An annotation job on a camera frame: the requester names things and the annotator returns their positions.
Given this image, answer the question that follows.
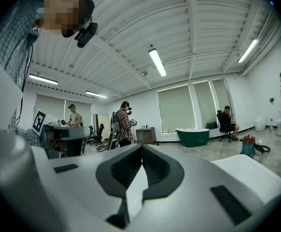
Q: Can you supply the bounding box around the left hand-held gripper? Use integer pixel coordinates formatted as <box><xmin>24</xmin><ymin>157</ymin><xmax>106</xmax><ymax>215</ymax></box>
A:
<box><xmin>30</xmin><ymin>108</ymin><xmax>91</xmax><ymax>160</ymax></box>

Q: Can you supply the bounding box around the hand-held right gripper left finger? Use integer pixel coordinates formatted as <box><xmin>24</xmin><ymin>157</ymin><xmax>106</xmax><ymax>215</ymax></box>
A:
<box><xmin>48</xmin><ymin>143</ymin><xmax>144</xmax><ymax>232</ymax></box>

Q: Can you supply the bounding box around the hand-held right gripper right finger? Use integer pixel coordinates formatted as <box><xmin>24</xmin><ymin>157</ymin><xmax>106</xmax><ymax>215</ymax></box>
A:
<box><xmin>133</xmin><ymin>144</ymin><xmax>265</xmax><ymax>232</ymax></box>

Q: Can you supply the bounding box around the person's left forearm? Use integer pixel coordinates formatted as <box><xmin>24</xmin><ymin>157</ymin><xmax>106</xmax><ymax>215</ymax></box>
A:
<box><xmin>7</xmin><ymin>105</ymin><xmax>42</xmax><ymax>147</ymax></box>

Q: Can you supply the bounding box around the dark green bathtub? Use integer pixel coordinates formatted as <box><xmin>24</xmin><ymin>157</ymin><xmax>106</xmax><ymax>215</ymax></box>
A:
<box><xmin>175</xmin><ymin>127</ymin><xmax>210</xmax><ymax>148</ymax></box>

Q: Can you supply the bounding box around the black office chair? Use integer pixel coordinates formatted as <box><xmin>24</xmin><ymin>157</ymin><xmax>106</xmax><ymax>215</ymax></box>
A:
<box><xmin>216</xmin><ymin>110</ymin><xmax>234</xmax><ymax>143</ymax></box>
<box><xmin>88</xmin><ymin>123</ymin><xmax>105</xmax><ymax>146</ymax></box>

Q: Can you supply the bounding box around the grey roller window blind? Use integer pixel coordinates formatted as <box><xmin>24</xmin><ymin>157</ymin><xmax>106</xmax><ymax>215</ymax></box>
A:
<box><xmin>157</xmin><ymin>85</ymin><xmax>196</xmax><ymax>133</ymax></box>
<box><xmin>211</xmin><ymin>78</ymin><xmax>232</xmax><ymax>120</ymax></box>
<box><xmin>64</xmin><ymin>100</ymin><xmax>92</xmax><ymax>128</ymax></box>
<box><xmin>34</xmin><ymin>93</ymin><xmax>66</xmax><ymax>128</ymax></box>
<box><xmin>193</xmin><ymin>80</ymin><xmax>216</xmax><ymax>128</ymax></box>

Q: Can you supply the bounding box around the leaning white board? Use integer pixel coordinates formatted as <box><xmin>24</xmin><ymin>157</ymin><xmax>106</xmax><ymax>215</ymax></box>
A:
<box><xmin>93</xmin><ymin>114</ymin><xmax>111</xmax><ymax>141</ymax></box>

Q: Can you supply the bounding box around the black and grey backpack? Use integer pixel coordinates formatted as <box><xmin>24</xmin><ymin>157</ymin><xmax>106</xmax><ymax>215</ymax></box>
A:
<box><xmin>111</xmin><ymin>111</ymin><xmax>121</xmax><ymax>133</ymax></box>

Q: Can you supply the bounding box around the long ceiling light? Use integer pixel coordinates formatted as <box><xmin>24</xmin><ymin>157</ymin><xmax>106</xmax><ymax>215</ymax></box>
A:
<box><xmin>148</xmin><ymin>48</ymin><xmax>168</xmax><ymax>78</ymax></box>
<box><xmin>237</xmin><ymin>39</ymin><xmax>259</xmax><ymax>64</ymax></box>
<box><xmin>28</xmin><ymin>73</ymin><xmax>59</xmax><ymax>86</ymax></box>
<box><xmin>85</xmin><ymin>90</ymin><xmax>108</xmax><ymax>99</ymax></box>

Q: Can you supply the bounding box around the dark wooden cabinet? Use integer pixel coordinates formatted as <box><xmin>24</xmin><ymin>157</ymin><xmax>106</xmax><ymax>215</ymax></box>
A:
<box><xmin>135</xmin><ymin>127</ymin><xmax>157</xmax><ymax>145</ymax></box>

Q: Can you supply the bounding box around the teal and red vacuum cleaner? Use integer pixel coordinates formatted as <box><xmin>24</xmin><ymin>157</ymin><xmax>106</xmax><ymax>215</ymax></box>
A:
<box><xmin>239</xmin><ymin>134</ymin><xmax>271</xmax><ymax>159</ymax></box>

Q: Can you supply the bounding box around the person's checked shirt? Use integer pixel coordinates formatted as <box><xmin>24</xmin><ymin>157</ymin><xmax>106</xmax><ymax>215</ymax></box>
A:
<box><xmin>0</xmin><ymin>0</ymin><xmax>44</xmax><ymax>94</ymax></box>

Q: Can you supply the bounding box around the person's head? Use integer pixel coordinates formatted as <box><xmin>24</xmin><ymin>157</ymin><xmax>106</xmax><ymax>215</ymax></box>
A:
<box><xmin>35</xmin><ymin>0</ymin><xmax>95</xmax><ymax>39</ymax></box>

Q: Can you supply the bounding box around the thin black cable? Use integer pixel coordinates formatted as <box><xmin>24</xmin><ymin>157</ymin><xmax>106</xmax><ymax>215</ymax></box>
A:
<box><xmin>16</xmin><ymin>44</ymin><xmax>33</xmax><ymax>127</ymax></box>

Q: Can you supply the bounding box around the black head-mounted camera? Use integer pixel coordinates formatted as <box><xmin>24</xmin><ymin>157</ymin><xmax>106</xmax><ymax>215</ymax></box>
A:
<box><xmin>73</xmin><ymin>21</ymin><xmax>99</xmax><ymax>49</ymax></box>

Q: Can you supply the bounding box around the black head mount strap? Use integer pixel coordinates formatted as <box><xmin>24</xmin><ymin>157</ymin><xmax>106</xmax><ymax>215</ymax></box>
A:
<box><xmin>79</xmin><ymin>0</ymin><xmax>96</xmax><ymax>24</ymax></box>

